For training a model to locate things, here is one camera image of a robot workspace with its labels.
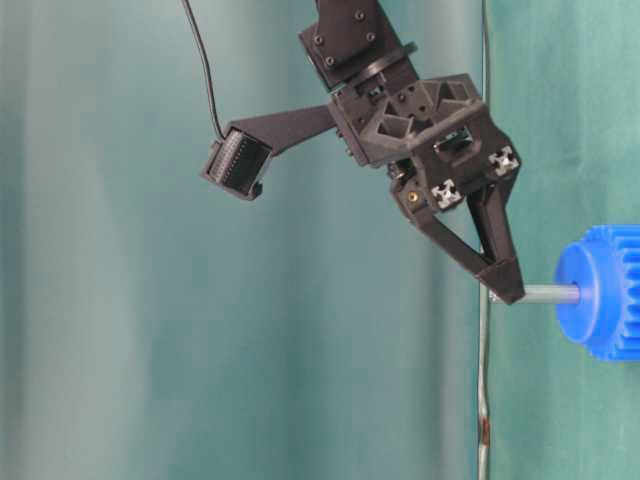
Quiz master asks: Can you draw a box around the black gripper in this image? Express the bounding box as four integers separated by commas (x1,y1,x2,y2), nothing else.
329,74,525,304

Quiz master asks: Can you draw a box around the grey metal shaft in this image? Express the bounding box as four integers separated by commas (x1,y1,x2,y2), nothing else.
516,284,581,305

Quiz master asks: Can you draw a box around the blue plastic gear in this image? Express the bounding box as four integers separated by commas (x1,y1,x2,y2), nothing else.
554,224,639,361

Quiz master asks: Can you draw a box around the metal pole behind curtain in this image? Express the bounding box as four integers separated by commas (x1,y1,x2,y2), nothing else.
477,0,491,480

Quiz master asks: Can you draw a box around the green backdrop curtain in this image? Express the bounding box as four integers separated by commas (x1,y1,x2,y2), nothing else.
1,1,639,479

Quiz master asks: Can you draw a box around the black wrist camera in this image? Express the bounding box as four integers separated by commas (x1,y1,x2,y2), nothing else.
202,105,335,200

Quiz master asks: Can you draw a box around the black camera cable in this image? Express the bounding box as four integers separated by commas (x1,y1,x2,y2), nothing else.
180,0,226,139

